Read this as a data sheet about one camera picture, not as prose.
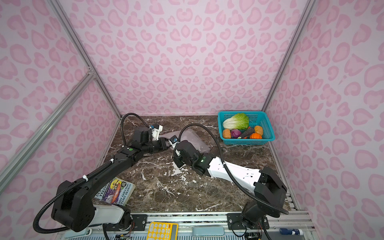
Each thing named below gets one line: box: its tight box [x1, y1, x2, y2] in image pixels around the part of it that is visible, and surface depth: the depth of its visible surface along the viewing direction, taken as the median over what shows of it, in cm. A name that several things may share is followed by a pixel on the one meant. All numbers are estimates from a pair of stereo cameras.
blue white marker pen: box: [279, 228, 304, 236], surface depth 70 cm
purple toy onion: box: [231, 129, 241, 138], surface depth 104 cm
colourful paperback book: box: [94, 177, 136, 207], surface depth 82 cm
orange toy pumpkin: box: [250, 132, 262, 139], surface depth 100 cm
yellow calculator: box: [146, 222, 179, 240], surface depth 71 cm
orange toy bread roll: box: [254, 125, 264, 136], surface depth 106 cm
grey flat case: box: [192, 226, 225, 236], surface depth 72 cm
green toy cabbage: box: [223, 113, 250, 130], surface depth 107 cm
